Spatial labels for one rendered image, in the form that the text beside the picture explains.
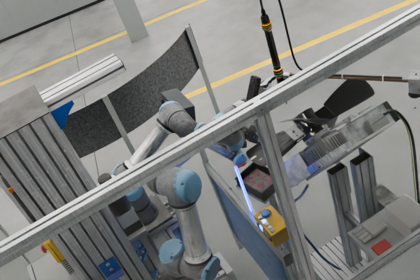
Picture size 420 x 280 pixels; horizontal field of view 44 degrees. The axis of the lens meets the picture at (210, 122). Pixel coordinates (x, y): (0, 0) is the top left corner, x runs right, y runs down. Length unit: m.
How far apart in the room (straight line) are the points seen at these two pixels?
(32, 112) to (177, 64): 2.55
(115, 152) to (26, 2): 3.83
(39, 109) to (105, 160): 3.11
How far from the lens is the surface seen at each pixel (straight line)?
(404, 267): 2.48
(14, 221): 4.98
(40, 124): 1.88
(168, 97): 3.09
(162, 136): 2.64
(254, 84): 2.16
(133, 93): 4.08
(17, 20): 8.38
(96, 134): 4.11
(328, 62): 1.55
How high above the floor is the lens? 2.92
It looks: 37 degrees down
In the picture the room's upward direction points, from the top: 21 degrees counter-clockwise
